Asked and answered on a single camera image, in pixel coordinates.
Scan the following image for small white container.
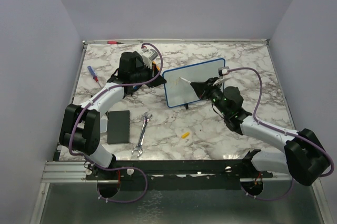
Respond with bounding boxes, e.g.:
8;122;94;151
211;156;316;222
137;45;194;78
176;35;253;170
100;118;108;133

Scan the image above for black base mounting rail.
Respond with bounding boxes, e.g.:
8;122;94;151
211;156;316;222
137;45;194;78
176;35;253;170
86;157;274;192

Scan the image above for yellow marker cap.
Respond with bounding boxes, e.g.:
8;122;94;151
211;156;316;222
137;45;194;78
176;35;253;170
181;132;190;139

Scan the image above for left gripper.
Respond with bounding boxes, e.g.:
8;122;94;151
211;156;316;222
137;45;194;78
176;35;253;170
131;61;166;87

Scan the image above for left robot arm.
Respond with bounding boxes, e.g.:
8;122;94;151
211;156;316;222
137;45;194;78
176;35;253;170
59;45;166;179

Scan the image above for blue framed whiteboard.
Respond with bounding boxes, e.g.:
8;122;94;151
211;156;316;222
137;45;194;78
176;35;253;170
162;58;226;108

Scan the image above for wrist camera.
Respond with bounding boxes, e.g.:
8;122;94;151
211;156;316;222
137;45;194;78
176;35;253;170
218;67;230;77
141;48;158;64

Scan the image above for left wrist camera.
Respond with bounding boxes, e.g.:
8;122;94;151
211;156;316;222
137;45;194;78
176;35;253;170
141;48;158;64

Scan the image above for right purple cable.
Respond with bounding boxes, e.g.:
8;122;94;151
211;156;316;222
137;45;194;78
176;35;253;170
227;67;335;201

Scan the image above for red marker on rail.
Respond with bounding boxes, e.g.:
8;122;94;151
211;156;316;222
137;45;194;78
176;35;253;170
107;41;123;44

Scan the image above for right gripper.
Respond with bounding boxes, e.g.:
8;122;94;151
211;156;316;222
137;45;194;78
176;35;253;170
192;76;230;116

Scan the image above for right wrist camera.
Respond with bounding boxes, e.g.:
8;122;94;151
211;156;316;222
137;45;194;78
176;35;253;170
218;67;230;77

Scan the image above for blue red screwdriver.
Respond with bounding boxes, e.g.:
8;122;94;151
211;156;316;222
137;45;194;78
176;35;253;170
87;65;102;87

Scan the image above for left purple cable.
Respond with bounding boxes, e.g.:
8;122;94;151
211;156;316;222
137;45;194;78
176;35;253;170
68;42;164;205

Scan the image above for black rectangular box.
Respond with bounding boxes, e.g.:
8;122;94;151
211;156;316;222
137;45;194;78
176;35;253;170
107;110;130;144

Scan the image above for silver open-end wrench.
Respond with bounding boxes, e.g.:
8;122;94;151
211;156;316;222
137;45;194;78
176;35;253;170
132;112;152;158

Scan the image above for purple cable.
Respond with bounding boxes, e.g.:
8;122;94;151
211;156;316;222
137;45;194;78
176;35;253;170
68;42;164;205
227;67;335;201

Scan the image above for yellow black utility knife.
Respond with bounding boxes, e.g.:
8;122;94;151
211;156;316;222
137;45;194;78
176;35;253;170
152;62;160;74

